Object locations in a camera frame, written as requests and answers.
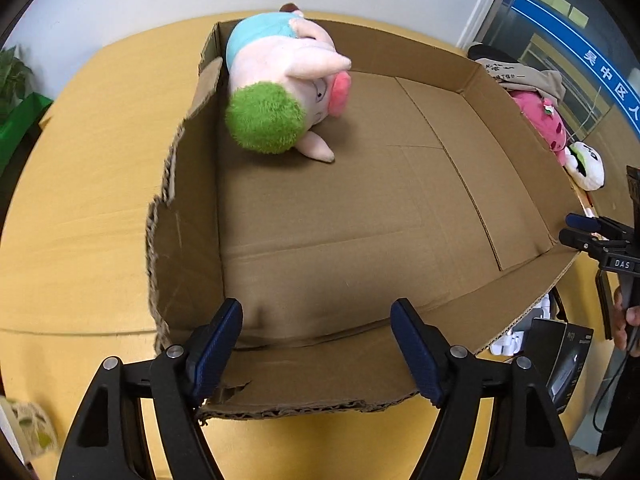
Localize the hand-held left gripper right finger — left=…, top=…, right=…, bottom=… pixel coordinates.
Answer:
left=390, top=298, right=583, bottom=480

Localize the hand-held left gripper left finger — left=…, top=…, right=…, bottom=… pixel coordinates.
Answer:
left=55, top=298, right=244, bottom=480

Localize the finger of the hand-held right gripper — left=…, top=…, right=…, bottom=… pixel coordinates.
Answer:
left=559, top=227, right=607, bottom=257
left=565, top=213, right=626, bottom=237

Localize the white phone stand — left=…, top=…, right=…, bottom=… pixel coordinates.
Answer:
left=489, top=294, right=551, bottom=359

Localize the black product box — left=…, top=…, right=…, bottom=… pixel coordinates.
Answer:
left=530, top=317, right=594, bottom=415

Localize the cardboard box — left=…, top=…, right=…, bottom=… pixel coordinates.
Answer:
left=145, top=19, right=583, bottom=421

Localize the person's right hand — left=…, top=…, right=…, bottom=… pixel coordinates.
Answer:
left=612, top=287, right=640, bottom=352

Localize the red and white paper strip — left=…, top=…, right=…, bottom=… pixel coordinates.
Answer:
left=574, top=187, right=597, bottom=219

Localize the white and green plush toy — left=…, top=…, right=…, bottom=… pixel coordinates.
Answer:
left=564, top=141, right=606, bottom=192

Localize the pink plush toy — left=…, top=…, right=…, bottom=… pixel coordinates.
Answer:
left=510, top=90, right=571, bottom=167

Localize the beige plush toy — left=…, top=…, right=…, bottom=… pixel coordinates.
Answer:
left=467, top=42, right=567, bottom=107

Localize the blue window banner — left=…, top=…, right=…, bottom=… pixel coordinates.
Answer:
left=505, top=0, right=640, bottom=132

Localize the leaf print bag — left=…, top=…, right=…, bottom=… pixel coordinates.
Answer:
left=0, top=395, right=59, bottom=467

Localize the pig plush toy green hair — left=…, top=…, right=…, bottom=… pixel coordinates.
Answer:
left=224, top=4, right=352, bottom=163

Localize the green planter box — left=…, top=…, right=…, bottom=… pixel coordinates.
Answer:
left=0, top=92, right=54, bottom=177

